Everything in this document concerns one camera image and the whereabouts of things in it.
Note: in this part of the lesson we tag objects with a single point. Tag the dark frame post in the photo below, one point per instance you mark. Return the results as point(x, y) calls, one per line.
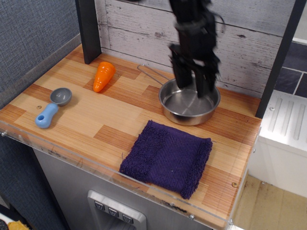
point(89, 32)
point(289, 33)

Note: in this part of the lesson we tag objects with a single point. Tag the clear acrylic table guard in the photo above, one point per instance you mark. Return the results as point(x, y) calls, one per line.
point(71, 175)

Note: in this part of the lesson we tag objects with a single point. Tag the orange toy carrot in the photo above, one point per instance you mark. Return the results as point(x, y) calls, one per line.
point(104, 74)

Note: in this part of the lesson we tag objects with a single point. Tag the stainless steel pan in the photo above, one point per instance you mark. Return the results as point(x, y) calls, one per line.
point(183, 106)

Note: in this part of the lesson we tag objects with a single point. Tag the dark right frame post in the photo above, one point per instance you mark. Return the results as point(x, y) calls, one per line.
point(289, 33)

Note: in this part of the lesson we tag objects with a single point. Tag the blue grey measuring scoop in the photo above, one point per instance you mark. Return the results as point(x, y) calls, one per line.
point(59, 97)

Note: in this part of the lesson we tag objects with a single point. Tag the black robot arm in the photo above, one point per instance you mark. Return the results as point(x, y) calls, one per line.
point(187, 10)

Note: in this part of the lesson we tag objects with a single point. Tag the white ridged side counter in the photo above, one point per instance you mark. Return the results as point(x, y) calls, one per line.
point(279, 156)

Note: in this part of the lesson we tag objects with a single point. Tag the purple folded cloth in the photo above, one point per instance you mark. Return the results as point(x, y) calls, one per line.
point(169, 158)

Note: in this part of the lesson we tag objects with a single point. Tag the yellow object bottom left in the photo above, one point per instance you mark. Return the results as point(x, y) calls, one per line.
point(17, 225)

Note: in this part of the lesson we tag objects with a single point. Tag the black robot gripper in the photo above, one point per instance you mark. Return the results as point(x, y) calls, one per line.
point(197, 40)

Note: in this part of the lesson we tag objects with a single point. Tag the silver dispenser button panel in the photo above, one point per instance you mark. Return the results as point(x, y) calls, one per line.
point(109, 214)

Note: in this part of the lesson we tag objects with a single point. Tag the dark left frame post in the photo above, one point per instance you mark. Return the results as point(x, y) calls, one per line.
point(89, 32)

